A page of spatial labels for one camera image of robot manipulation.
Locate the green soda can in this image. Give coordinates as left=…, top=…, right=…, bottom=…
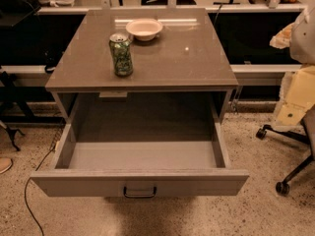
left=109, top=32, right=133, bottom=77

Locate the black stand legs left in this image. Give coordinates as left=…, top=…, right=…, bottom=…
left=0, top=71, right=35, bottom=151

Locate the white paper bowl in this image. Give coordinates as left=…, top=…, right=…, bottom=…
left=126, top=19, right=163, bottom=41

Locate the yellow cardboard box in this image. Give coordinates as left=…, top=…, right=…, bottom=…
left=275, top=65, right=315, bottom=126

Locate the black office chair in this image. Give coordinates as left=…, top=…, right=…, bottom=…
left=255, top=105, right=315, bottom=197

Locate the grey cabinet with top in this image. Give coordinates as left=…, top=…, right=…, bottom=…
left=46, top=7, right=237, bottom=116

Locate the black floor cable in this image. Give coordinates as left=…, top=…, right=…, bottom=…
left=24, top=147, right=57, bottom=236

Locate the tan shoe tip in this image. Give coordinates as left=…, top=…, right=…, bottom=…
left=0, top=158, right=13, bottom=174

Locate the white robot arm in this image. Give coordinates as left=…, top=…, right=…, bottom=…
left=290, top=6, right=315, bottom=64

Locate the open grey top drawer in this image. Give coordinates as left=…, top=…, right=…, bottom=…
left=31, top=92, right=248, bottom=197

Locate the black drawer handle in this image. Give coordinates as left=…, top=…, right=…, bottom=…
left=123, top=187, right=158, bottom=199

